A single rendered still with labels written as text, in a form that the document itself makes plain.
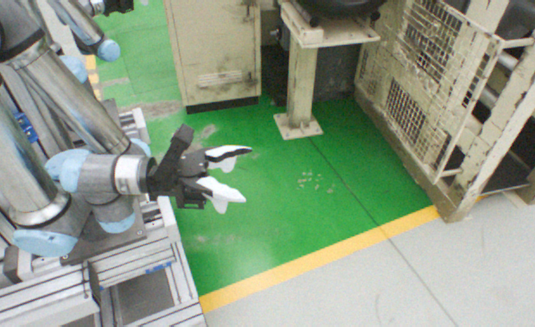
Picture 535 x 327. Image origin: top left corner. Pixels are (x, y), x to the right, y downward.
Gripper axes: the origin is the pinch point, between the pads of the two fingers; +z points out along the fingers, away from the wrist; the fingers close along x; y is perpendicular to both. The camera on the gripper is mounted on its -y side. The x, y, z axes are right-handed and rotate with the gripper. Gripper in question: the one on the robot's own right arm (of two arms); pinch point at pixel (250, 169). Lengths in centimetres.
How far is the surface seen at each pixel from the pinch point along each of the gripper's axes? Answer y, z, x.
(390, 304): 102, 56, -38
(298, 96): 59, 17, -151
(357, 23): 9, 42, -129
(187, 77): 54, -54, -165
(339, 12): -3, 29, -103
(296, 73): 43, 15, -148
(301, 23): 5, 14, -112
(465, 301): 102, 90, -41
